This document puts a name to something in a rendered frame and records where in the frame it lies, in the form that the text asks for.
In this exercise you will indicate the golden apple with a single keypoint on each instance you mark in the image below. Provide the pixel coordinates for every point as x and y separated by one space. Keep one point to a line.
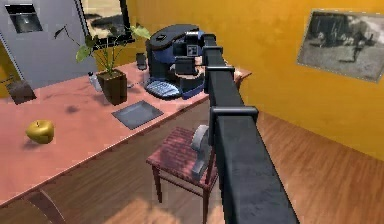
40 131

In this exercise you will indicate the green plant in brown pot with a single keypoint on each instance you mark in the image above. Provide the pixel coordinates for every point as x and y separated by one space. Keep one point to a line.
113 88

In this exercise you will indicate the grey fridge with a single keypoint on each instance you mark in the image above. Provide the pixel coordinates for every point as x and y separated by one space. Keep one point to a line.
50 53

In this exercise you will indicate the black framed window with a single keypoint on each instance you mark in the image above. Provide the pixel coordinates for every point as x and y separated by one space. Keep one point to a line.
104 18

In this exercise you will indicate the black phone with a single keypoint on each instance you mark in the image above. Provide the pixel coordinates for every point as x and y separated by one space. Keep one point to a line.
141 62

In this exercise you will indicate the red wooden chair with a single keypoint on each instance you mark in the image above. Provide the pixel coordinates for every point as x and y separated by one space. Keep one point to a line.
173 156

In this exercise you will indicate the clear salt shaker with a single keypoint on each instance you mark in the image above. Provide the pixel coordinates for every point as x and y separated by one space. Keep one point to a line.
95 82

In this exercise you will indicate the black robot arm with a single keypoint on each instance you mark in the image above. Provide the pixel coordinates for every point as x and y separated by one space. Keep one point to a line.
246 173

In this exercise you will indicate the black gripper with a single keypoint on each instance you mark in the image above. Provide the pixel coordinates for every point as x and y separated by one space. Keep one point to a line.
185 66

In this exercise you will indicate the brown wooden chair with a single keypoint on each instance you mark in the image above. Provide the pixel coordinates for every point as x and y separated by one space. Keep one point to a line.
45 206

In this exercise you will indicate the pink wooden table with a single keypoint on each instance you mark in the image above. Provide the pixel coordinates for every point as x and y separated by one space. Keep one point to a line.
83 133

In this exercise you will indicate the grey curved object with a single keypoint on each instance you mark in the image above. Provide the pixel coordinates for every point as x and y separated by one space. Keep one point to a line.
201 156

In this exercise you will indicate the grey framed picture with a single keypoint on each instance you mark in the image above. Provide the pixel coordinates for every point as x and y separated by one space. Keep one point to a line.
340 45

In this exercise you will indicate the blue black coffee machine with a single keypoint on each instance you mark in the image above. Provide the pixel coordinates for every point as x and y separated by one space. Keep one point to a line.
160 60

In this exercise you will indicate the grey flat square tray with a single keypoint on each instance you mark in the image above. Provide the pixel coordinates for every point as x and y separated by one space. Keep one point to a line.
137 114

